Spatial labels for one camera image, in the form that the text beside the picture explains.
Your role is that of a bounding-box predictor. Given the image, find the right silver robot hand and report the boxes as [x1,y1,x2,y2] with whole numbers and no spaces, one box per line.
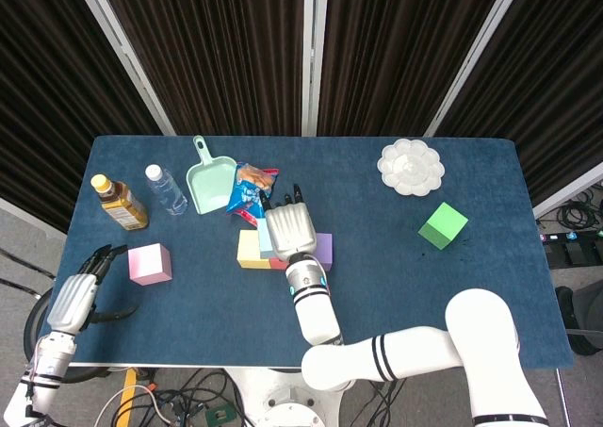
[257,184,318,263]

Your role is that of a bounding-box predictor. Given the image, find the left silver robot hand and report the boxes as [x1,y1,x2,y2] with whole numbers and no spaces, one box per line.
[46,243,139,337]

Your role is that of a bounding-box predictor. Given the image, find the light blue cube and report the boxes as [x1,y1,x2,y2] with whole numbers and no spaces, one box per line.
[256,219,277,260]

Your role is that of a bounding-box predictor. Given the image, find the purple cube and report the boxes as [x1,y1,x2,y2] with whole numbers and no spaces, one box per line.
[314,232,334,272]

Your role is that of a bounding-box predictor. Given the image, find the yellow cube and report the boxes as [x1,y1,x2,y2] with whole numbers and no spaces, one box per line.
[236,229,273,271]

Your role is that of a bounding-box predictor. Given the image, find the green cube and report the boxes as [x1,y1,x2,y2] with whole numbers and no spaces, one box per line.
[417,202,470,252]

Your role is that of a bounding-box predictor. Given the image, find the pink cube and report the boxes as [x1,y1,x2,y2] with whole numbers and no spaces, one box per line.
[127,242,173,287]

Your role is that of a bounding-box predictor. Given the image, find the blue snack bag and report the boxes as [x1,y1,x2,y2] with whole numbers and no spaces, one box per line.
[225,161,280,223]

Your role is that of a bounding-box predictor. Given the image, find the mint green dustpan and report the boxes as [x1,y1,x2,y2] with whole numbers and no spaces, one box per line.
[185,135,238,216]

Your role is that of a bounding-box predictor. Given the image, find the blue table cloth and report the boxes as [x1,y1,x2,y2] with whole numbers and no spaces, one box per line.
[35,135,576,370]

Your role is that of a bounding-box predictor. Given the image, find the yellow floor tape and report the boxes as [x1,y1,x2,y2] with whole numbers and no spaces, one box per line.
[117,369,139,417]

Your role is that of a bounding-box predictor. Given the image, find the amber tea bottle yellow label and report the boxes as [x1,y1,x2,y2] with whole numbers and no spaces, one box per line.
[90,173,150,232]

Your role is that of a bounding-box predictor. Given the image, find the clear plastic water bottle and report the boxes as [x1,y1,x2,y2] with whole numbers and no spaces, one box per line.
[144,163,188,217]

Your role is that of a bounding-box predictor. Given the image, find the white flower-shaped paint palette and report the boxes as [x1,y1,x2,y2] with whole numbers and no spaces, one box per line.
[376,138,447,197]

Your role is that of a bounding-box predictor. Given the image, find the green circuit board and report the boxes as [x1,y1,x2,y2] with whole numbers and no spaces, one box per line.
[204,402,236,426]

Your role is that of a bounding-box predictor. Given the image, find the black office chair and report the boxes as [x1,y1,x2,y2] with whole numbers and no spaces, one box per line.
[555,283,603,357]

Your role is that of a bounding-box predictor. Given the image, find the black floor cable bundle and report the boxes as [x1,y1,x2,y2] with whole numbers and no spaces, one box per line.
[348,379,411,427]
[93,368,255,427]

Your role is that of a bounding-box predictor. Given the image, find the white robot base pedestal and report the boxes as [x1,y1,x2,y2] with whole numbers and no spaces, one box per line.
[220,368,359,427]

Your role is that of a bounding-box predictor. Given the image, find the coiled black cables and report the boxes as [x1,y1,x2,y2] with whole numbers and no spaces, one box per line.
[555,179,603,233]

